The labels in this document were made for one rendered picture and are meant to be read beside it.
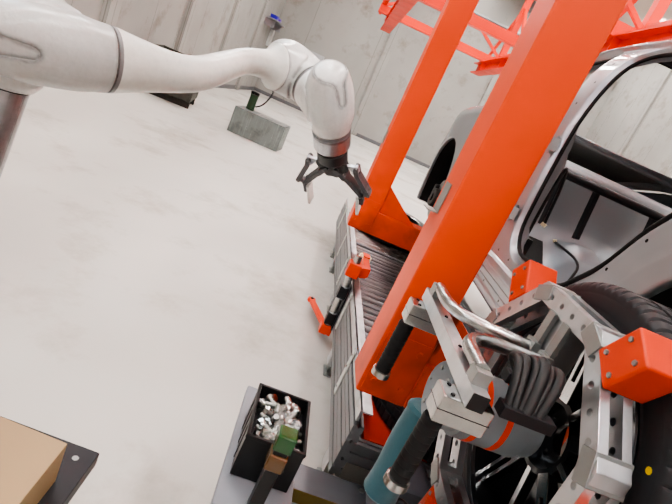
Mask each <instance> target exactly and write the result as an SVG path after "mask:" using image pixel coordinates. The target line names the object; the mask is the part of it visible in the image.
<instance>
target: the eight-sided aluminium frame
mask: <svg viewBox="0 0 672 504"><path fill-rule="evenodd" d="M550 309H552V310H554V311H555V312H556V313H557V314H558V318H559V319H560V320H561V321H562V322H565V323H567V324H568V325H569V327H570V328H571V331H572V332H573V333H574V334H575V335H576V336H577V338H578V339H579V340H580V341H581V342H582V343H583V344H584V347H585V354H584V371H583V388H582V405H581V422H580V439H579V456H578V460H577V463H576V466H575V467H574V469H573V470H572V471H571V473H570V474H569V476H568V477H567V478H566V480H565V481H564V483H563V484H562V485H561V487H560V488H559V490H558V491H557V492H556V494H555V495H554V497H553V498H552V499H551V501H550V502H549V504H619V503H620V502H622V503H623V502H624V499H625V496H626V493H627V492H628V491H629V489H630V488H631V486H632V474H633V471H634V468H635V466H634V465H632V420H633V400H631V399H628V398H626V397H624V396H621V395H619V394H616V393H614V392H611V391H609V390H606V389H604V388H603V387H602V380H601V370H600V358H599V350H600V349H601V348H603V347H604V346H606V345H608V344H610V343H612V342H614V341H616V340H618V339H620V338H622V337H623V336H625V334H623V333H621V332H619V331H618V330H617V329H616V328H615V327H614V326H613V325H611V324H610V323H609V322H608V321H607V320H606V319H604V318H603V317H602V316H601V315H600V314H599V313H598V312H596V311H595V310H594V309H593V308H592V307H591V306H589V305H588V304H587V303H586V302H585V301H584V300H583V299H581V296H579V295H577V294H576V293H575V292H573V291H571V290H569V289H566V288H564V287H562V286H559V285H557V284H555V283H552V282H550V281H548V282H546V283H544V284H539V285H538V287H536V288H535V289H533V290H531V291H529V292H527V293H525V294H523V295H522V296H520V297H518V298H516V299H514V300H512V301H510V302H509V303H507V304H505V305H503V306H501V307H499V308H495V309H494V310H493V311H492V312H490V313H489V315H488V316H487V317H486V319H485V320H487V321H489V322H491V323H494V324H496V325H498V326H500V327H502V328H505V329H507V330H509V331H511V332H514V333H517V332H519V331H521V330H524V329H526V328H528V327H531V326H533V325H535V324H538V323H540V322H542V321H543V320H544V319H545V317H546V316H547V314H548V312H549V311H550ZM500 355H501V354H500V353H497V352H494V351H491V350H488V349H486V351H485V353H484V354H483V356H484V358H485V360H486V362H487V363H488V365H489V367H490V371H491V369H492V368H493V366H494V364H495V363H496V361H497V360H498V358H499V356H500ZM451 440H452V437H451V436H449V435H447V434H445V432H444V431H443V430H442V429H440V430H439V433H438V438H437V443H436V448H435V454H434V459H433V462H432V463H431V475H430V477H431V486H433V485H434V492H435V498H436V503H437V504H470V501H469V498H468V495H467V492H466V489H465V486H464V482H463V466H464V460H465V454H466V448H467V442H464V441H461V440H459V439H457V438H453V444H452V449H451V455H450V461H448V457H449V451H450V445H451Z"/></svg>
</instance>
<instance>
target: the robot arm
mask: <svg viewBox="0 0 672 504"><path fill-rule="evenodd" d="M243 75H252V76H256V77H259V78H261V80H262V83H263V84H264V86H265V87H266V88H267V89H269V90H272V91H274V92H276V93H278V94H280V95H282V96H284V97H285V98H287V99H292V100H294V101H295V102H296V103H297V104H298V105H299V107H300V108H301V110H302V111H303V113H304V115H305V117H306V119H307V121H308V122H310V124H311V126H312V135H313V146H314V149H315V150H316V151H317V157H315V156H313V154H312V153H309V154H308V155H307V157H306V159H305V164H304V166H303V168H302V169H301V171H300V172H299V174H298V176H297V178H296V181H297V182H302V184H303V188H304V192H307V200H308V204H311V201H312V199H313V197H314V192H313V180H314V179H315V178H317V177H318V176H321V175H322V174H324V173H325V174H326V175H327V176H333V177H336V178H338V177H339V178H340V180H341V181H344V182H345V183H346V184H347V185H348V186H349V187H350V188H351V189H352V191H353V192H354V193H355V194H356V197H355V215H358V214H359V211H360V209H361V205H363V203H364V201H365V197H366V198H369V197H370V195H371V192H372V189H371V187H370V185H369V183H368V182H367V180H366V178H365V176H364V174H363V173H362V171H361V165H360V164H359V163H356V165H350V164H349V163H348V150H349V148H350V145H351V123H352V121H353V118H354V106H355V101H354V88H353V83H352V79H351V76H350V73H349V71H348V69H347V67H346V66H345V65H344V64H343V63H341V62H339V61H337V60H333V59H325V60H321V61H320V60H319V59H318V58H317V57H316V56H315V55H314V54H313V53H312V52H310V51H309V50H308V49H307V48H306V47H304V46H303V45H301V44H300V43H298V42H296V41H293V40H290V39H279V40H276V41H274V42H272V43H271V44H270V45H269V46H268V48H267V49H259V48H235V49H230V50H225V51H220V52H215V53H209V54H204V55H185V54H180V53H177V52H173V51H170V50H168V49H165V48H162V47H160V46H158V45H155V44H153V43H150V42H148V41H146V40H143V39H141V38H139V37H137V36H134V35H132V34H130V33H128V32H126V31H124V30H122V29H120V28H117V27H114V26H111V25H108V24H106V23H103V22H100V21H97V20H95V19H92V18H90V17H87V16H85V15H82V14H81V12H80V11H78V10H76V9H75V8H73V7H72V6H70V5H69V4H67V3H66V2H65V1H64V0H0V178H1V176H2V173H3V170H4V167H5V164H6V162H7V159H8V156H9V153H10V150H11V147H12V145H13V142H14V139H15V136H16V133H17V131H18V128H19V125H20V122H21V119H22V116H23V114H24V111H25V108H26V105H27V102H28V99H29V97H30V95H33V94H35V93H37V92H38V91H40V90H41V89H42V88H43V87H50V88H56V89H62V90H69V91H76V92H97V93H111V94H118V93H195V92H202V91H206V90H210V89H213V88H215V87H218V86H220V85H223V84H225V83H227V82H229V81H232V80H234V79H236V78H239V77H241V76H243ZM315 162H316V164H317V165H318V167H317V168H316V169H315V170H313V171H312V172H310V173H309V174H308V175H307V174H306V176H304V174H305V173H306V171H307V170H308V168H309V166H310V165H312V164H313V163H315ZM350 171H351V172H352V173H350ZM343 174H344V175H343ZM351 174H352V175H354V177H353V176H352V175H351Z"/></svg>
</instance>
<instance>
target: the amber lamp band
mask: <svg viewBox="0 0 672 504"><path fill-rule="evenodd" d="M288 457H289V456H287V458H286V459H285V458H282V457H279V456H276V455H274V454H273V443H272V444H271V446H270V448H269V450H268V452H267V454H266V457H265V462H264V470H267V471H270V472H272V473H275V474H278V475H281V474H282V473H283V471H284V469H285V467H286V465H287V462H288Z"/></svg>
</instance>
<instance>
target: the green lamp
mask: <svg viewBox="0 0 672 504"><path fill-rule="evenodd" d="M298 433H299V431H298V430H297V429H294V428H292V427H289V426H286V425H284V424H281V425H280V427H279V429H278V431H277V433H276V436H275V438H274V443H273V450H274V451H276V452H279V453H281V454H284V455H287V456H291V454H292V452H293V450H294V448H295V446H296V444H297V441H298Z"/></svg>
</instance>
